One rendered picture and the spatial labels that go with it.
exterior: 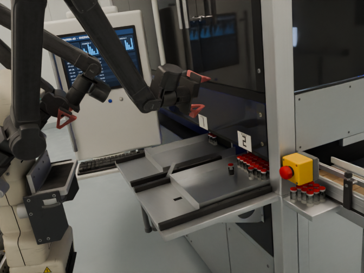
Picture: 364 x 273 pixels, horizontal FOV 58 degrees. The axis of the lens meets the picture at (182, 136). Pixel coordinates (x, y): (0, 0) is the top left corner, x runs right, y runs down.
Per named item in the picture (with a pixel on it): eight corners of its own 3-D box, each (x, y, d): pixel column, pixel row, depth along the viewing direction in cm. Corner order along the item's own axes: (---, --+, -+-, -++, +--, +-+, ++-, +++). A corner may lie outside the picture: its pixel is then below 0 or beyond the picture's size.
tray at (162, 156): (208, 139, 168) (208, 132, 167) (235, 154, 145) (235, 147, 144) (145, 156, 157) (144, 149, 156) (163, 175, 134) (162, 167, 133)
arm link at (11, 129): (-13, 138, 80) (-9, 153, 77) (14, 108, 79) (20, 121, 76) (20, 151, 87) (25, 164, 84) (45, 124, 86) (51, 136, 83)
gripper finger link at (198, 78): (199, 88, 113) (179, 91, 107) (203, 68, 109) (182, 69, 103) (213, 96, 108) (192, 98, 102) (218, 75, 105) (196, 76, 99)
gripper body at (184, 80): (179, 105, 110) (162, 108, 105) (184, 75, 105) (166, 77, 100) (192, 112, 105) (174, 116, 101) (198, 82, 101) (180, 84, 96)
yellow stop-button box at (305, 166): (301, 171, 104) (300, 150, 102) (318, 179, 98) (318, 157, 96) (281, 178, 102) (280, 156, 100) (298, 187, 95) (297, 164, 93)
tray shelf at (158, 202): (205, 140, 173) (204, 137, 173) (297, 193, 111) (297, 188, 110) (115, 164, 157) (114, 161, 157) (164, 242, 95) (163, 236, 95)
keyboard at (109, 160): (152, 151, 185) (151, 147, 184) (156, 160, 171) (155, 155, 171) (79, 165, 178) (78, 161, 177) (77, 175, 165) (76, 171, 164)
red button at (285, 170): (287, 174, 100) (287, 162, 99) (297, 179, 97) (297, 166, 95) (278, 177, 99) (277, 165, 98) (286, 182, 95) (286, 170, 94)
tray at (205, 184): (246, 160, 138) (245, 151, 137) (287, 182, 115) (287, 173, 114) (170, 182, 127) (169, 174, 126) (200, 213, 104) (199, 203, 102)
